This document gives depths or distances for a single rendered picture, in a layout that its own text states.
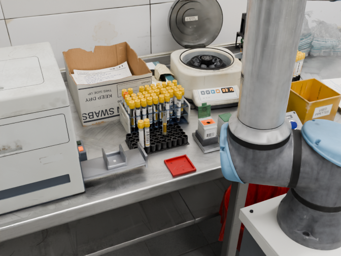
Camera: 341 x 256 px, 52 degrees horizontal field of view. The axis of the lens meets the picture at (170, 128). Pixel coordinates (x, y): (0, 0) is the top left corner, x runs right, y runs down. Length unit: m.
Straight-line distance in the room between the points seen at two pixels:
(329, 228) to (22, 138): 0.64
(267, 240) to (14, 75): 0.63
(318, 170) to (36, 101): 0.55
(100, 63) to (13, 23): 0.32
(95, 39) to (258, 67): 0.92
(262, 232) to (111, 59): 0.87
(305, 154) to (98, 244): 1.09
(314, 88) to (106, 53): 0.76
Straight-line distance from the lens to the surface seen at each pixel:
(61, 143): 0.81
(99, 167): 0.92
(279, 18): 0.54
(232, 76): 1.24
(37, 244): 1.64
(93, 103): 1.11
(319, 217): 0.75
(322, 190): 0.71
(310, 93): 1.33
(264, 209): 0.84
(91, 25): 1.38
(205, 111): 1.02
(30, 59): 0.89
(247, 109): 0.62
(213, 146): 1.03
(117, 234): 1.59
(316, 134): 0.69
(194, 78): 1.20
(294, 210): 0.77
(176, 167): 0.96
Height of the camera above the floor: 1.51
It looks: 35 degrees down
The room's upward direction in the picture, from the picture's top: 1 degrees clockwise
